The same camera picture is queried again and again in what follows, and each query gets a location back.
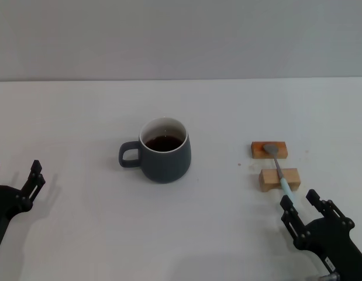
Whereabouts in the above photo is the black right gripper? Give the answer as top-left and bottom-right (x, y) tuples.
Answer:
(279, 189), (362, 281)

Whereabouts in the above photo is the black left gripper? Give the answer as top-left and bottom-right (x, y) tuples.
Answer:
(0, 157), (47, 256)

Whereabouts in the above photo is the spoon with light blue handle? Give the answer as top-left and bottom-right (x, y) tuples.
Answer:
(263, 143), (295, 205)

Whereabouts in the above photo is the dark grey ceramic coffee cup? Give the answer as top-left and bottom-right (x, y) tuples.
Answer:
(118, 116), (192, 184)

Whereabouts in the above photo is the light wooden notched block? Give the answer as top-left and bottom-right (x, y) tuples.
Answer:
(258, 167), (301, 193)

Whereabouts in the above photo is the orange-brown wooden block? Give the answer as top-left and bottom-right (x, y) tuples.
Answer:
(251, 141), (288, 160)

